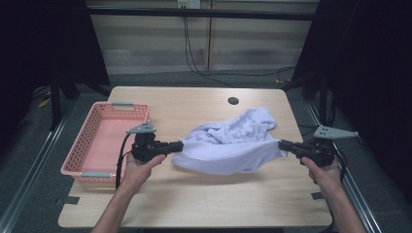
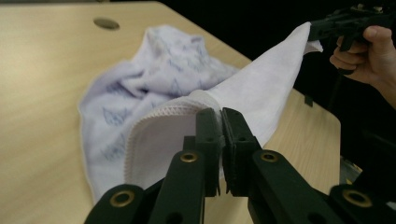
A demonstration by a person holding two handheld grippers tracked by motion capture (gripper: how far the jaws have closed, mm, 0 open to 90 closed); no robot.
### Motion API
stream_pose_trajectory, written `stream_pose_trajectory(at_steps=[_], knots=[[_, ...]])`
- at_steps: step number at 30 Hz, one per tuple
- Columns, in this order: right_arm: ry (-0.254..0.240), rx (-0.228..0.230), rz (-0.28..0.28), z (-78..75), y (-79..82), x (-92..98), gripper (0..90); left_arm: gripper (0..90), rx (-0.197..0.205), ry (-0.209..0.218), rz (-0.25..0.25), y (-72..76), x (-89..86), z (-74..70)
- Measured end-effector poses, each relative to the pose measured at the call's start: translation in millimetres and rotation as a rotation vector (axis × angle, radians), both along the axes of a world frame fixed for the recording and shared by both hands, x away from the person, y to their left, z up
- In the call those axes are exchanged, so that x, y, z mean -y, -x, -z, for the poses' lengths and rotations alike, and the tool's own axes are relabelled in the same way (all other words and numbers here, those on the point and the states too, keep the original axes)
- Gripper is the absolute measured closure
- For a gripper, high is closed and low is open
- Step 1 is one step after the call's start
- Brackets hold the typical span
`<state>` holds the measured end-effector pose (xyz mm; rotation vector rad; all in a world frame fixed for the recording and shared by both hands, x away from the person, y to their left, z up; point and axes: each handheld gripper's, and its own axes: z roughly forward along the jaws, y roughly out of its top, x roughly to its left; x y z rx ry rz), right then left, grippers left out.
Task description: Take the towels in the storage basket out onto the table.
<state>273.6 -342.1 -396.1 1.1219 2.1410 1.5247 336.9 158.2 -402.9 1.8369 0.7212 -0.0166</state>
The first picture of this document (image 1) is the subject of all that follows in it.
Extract black metal stand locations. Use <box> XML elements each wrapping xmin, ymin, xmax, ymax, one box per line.
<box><xmin>48</xmin><ymin>73</ymin><xmax>112</xmax><ymax>131</ymax></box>
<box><xmin>279</xmin><ymin>73</ymin><xmax>328</xmax><ymax>124</ymax></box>

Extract person's left hand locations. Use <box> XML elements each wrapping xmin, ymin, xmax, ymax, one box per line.
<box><xmin>120</xmin><ymin>152</ymin><xmax>167</xmax><ymax>196</ymax></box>

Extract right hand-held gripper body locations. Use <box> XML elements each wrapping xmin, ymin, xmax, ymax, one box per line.
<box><xmin>298</xmin><ymin>124</ymin><xmax>360</xmax><ymax>169</ymax></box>

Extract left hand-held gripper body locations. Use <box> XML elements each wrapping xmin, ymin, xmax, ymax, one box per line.
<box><xmin>125</xmin><ymin>120</ymin><xmax>167</xmax><ymax>164</ymax></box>

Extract person's right hand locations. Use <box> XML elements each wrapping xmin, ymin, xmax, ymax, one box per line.
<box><xmin>300</xmin><ymin>154</ymin><xmax>345</xmax><ymax>196</ymax></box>

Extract yellow floor marker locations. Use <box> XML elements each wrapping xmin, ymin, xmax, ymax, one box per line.
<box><xmin>36</xmin><ymin>96</ymin><xmax>52</xmax><ymax>110</ymax></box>

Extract white wall outlet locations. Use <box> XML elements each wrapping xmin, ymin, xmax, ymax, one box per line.
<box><xmin>177</xmin><ymin>0</ymin><xmax>202</xmax><ymax>10</ymax></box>

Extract black cable hanging from outlet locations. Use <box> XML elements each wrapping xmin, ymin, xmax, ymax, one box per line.
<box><xmin>182</xmin><ymin>16</ymin><xmax>296</xmax><ymax>89</ymax></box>

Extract black horizontal metal bar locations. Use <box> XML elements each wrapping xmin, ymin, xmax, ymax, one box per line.
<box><xmin>86</xmin><ymin>7</ymin><xmax>321</xmax><ymax>21</ymax></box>

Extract black floor cables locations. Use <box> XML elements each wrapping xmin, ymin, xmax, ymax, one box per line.
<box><xmin>296</xmin><ymin>96</ymin><xmax>337</xmax><ymax>151</ymax></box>

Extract pink plastic basket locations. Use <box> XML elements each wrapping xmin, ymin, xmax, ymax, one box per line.
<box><xmin>59</xmin><ymin>101</ymin><xmax>152</xmax><ymax>185</ymax></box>

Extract aluminium floor rail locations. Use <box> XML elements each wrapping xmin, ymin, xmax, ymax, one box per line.
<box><xmin>0</xmin><ymin>102</ymin><xmax>75</xmax><ymax>233</ymax></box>
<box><xmin>305</xmin><ymin>101</ymin><xmax>384</xmax><ymax>233</ymax></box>

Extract left hand-held gripper black cable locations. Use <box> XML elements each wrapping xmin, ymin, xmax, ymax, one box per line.
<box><xmin>115</xmin><ymin>132</ymin><xmax>138</xmax><ymax>190</ymax></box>

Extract right hand-held gripper black cable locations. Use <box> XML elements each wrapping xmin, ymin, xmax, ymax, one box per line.
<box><xmin>333</xmin><ymin>150</ymin><xmax>348</xmax><ymax>183</ymax></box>

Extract hand-held gripper black cable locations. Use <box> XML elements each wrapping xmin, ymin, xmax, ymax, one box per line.
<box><xmin>333</xmin><ymin>150</ymin><xmax>348</xmax><ymax>183</ymax></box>
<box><xmin>115</xmin><ymin>132</ymin><xmax>138</xmax><ymax>190</ymax></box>

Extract white towel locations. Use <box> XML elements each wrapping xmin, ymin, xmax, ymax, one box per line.
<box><xmin>170</xmin><ymin>107</ymin><xmax>289</xmax><ymax>177</ymax></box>

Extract black curtain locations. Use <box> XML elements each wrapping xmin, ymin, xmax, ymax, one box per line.
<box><xmin>0</xmin><ymin>0</ymin><xmax>111</xmax><ymax>153</ymax></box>
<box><xmin>292</xmin><ymin>0</ymin><xmax>412</xmax><ymax>208</ymax></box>

